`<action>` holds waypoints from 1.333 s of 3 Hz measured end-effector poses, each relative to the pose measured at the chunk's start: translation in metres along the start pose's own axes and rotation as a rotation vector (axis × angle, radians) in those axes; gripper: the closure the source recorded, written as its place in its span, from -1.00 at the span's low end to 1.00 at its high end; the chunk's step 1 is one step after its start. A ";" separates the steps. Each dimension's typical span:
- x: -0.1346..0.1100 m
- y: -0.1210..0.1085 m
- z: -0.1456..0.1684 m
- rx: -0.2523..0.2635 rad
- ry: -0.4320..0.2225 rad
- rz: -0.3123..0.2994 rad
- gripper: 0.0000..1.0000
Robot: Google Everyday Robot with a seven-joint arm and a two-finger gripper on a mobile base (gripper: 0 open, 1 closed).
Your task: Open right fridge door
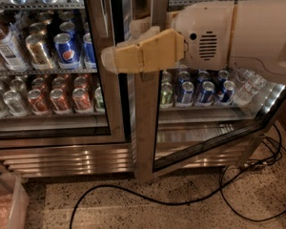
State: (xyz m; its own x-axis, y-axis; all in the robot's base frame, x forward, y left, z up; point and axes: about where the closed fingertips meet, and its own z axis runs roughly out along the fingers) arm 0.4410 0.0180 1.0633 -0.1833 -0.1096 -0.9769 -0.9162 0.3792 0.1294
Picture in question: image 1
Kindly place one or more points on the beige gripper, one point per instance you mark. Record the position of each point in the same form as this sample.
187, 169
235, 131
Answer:
204, 32

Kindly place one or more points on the glass fridge door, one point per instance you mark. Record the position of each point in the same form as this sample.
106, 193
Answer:
36, 107
212, 119

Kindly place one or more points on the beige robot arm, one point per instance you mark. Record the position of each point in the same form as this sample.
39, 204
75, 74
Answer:
248, 34

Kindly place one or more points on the steel fridge base grille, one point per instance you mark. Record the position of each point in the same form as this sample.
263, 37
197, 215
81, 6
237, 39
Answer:
120, 158

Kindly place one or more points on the green soda can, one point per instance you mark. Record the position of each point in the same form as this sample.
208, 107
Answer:
166, 95

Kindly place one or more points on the blue soda can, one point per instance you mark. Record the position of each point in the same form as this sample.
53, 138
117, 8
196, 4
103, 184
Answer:
185, 94

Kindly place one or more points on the blue pepsi can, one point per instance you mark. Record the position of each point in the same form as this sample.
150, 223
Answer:
68, 53

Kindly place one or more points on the red soda can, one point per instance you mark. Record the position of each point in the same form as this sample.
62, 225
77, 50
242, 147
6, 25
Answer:
81, 99

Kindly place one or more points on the clear water bottle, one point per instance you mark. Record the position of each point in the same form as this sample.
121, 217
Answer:
248, 84

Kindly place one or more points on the gold soda can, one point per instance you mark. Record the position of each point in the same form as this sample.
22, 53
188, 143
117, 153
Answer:
41, 57

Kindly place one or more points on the brown tea bottle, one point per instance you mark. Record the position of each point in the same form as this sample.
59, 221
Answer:
12, 51

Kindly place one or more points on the clear plastic bin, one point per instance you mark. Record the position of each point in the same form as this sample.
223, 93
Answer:
14, 202

